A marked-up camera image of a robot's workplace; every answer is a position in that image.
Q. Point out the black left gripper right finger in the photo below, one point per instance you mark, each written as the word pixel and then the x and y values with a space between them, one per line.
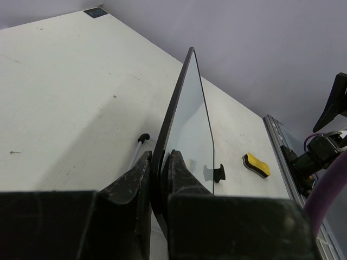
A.
pixel 204 226

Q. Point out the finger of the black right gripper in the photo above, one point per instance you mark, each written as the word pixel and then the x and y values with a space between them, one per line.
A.
pixel 336 103

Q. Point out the blue right corner label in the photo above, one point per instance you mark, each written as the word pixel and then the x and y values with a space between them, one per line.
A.
pixel 95 12

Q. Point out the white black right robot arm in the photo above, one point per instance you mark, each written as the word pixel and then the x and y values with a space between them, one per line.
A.
pixel 321 149

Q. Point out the yellow bone-shaped eraser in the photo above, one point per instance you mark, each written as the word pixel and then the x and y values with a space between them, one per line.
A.
pixel 255 165

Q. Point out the black-framed small whiteboard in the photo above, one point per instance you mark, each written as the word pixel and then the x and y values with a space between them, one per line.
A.
pixel 186 128

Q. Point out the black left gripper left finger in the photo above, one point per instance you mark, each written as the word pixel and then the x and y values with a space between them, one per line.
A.
pixel 113 223

